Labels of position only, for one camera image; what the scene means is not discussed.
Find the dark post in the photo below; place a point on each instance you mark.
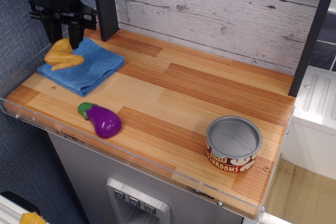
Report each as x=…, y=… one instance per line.
x=314, y=31
x=107, y=17

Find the yellow object bottom left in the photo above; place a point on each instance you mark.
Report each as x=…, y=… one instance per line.
x=32, y=218

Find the white toy sink unit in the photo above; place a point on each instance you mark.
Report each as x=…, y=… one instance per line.
x=310, y=138

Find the purple toy eggplant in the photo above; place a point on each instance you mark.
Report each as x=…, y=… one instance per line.
x=105, y=122

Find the sliced mushrooms can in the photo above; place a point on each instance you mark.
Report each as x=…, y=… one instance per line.
x=232, y=143

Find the right dark post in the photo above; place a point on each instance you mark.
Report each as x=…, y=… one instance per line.
x=314, y=31

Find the silver dispenser panel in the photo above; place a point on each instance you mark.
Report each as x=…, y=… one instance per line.
x=131, y=205

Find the tan toy chicken wing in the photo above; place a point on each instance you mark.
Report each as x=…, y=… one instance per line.
x=60, y=55

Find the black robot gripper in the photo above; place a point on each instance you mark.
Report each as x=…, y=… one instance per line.
x=73, y=13

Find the clear acrylic edge guard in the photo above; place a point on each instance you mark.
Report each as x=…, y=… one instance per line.
x=250, y=212

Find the blue folded cloth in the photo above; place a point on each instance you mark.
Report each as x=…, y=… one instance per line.
x=98, y=64

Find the grey toy fridge cabinet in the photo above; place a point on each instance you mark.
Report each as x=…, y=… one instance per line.
x=88, y=171

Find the left dark post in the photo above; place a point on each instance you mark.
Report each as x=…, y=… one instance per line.
x=107, y=17

